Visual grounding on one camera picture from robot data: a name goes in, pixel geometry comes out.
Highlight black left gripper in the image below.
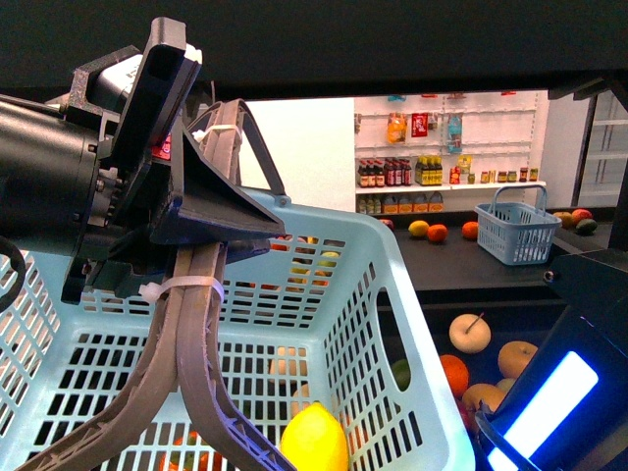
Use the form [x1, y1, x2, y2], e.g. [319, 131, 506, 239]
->
[62, 17, 285, 304]

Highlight pale pear with stem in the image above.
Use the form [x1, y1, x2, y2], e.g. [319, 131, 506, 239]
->
[448, 313, 492, 354]

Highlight red persimmon tomato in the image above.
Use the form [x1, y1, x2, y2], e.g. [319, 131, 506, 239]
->
[158, 431, 224, 471]

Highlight small blue basket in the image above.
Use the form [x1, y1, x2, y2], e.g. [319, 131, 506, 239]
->
[475, 183, 562, 266]

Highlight yellow orange apple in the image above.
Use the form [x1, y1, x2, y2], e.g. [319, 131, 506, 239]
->
[497, 340, 538, 379]

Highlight yellow lemon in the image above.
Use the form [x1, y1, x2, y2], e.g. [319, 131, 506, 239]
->
[408, 220, 430, 238]
[280, 401, 349, 470]

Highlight white wall product display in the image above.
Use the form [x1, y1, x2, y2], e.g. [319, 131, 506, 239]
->
[354, 91, 549, 215]

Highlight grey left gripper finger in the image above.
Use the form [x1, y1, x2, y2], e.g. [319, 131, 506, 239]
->
[20, 244, 220, 470]
[175, 239, 297, 471]

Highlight green lime upper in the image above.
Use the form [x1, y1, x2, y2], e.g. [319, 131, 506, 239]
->
[391, 358, 411, 392]

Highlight small orange mandarin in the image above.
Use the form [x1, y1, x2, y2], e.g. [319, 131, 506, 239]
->
[440, 354, 470, 398]

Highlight black metal shelf rack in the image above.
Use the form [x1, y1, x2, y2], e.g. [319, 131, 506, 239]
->
[0, 0, 628, 471]

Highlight far mandarin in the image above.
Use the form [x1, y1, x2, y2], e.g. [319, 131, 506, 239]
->
[427, 224, 448, 243]

